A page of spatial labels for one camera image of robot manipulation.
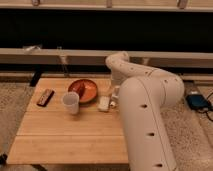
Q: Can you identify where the white plastic bottle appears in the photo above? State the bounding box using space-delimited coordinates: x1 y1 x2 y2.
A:
110 86 120 108

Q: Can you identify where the small white box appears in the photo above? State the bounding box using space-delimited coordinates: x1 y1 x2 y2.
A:
98 96 110 112

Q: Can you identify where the wooden folding table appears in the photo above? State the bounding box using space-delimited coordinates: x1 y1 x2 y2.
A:
7 78 128 164

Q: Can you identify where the black device on floor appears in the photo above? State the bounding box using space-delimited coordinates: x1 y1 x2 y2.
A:
186 94 210 110

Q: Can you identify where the lower grey shelf rail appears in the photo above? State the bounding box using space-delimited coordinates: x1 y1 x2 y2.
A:
0 46 213 68

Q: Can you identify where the grey shelf rail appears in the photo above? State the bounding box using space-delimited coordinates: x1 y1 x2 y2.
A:
0 46 213 68
0 0 213 13

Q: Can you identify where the orange ceramic bowl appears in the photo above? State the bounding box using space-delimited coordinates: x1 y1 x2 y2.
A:
68 79 98 104

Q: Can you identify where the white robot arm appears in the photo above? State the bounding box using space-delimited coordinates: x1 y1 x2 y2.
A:
106 52 184 171

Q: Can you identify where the black table leg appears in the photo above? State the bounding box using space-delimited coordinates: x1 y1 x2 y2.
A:
30 67 43 87

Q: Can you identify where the white plastic cup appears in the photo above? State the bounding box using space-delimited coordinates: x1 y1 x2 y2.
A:
61 92 79 115

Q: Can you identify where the upper grey shelf rail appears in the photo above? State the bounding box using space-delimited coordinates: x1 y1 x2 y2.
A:
0 0 213 13

